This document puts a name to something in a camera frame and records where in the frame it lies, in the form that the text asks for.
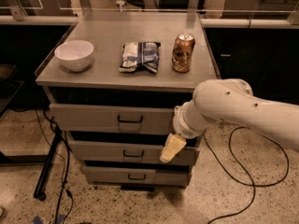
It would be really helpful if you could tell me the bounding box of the orange soda can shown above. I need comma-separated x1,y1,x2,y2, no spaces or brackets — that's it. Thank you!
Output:
172,33,195,73

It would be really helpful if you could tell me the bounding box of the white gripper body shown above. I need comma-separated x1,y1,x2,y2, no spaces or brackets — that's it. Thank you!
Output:
173,101,215,139

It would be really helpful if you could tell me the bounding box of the grey top drawer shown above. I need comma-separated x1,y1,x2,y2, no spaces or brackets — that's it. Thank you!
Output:
50,104,173,135

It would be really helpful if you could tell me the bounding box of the white horizontal rail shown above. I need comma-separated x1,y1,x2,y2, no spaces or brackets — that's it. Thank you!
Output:
0,16,299,29

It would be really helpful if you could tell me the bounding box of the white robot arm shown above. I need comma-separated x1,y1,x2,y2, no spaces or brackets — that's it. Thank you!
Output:
160,78,299,162

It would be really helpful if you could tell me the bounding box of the grey drawer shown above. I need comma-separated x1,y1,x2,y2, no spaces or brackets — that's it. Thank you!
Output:
67,131,201,166
82,161,192,187
50,104,173,135

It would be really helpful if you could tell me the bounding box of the grey drawer cabinet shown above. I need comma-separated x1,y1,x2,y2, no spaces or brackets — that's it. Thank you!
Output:
35,10,222,192

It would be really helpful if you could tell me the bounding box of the black stand leg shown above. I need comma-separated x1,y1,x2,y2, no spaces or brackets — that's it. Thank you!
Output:
34,127,61,202

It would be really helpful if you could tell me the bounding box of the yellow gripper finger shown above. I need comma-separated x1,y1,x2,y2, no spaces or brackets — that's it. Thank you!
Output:
160,133,187,162

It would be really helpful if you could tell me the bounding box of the blue white snack bag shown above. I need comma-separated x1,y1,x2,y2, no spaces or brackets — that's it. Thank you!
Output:
119,42,161,74

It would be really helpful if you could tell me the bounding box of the grey bottom drawer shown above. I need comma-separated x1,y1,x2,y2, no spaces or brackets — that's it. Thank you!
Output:
82,161,192,187

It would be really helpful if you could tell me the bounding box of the black cable bundle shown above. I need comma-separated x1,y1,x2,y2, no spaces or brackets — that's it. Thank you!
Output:
35,109,75,224

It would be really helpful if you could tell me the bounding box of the white bowl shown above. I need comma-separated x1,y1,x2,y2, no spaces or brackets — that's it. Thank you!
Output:
54,40,94,72

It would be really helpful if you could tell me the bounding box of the grey middle drawer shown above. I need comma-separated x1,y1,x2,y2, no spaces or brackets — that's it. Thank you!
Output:
67,131,201,166

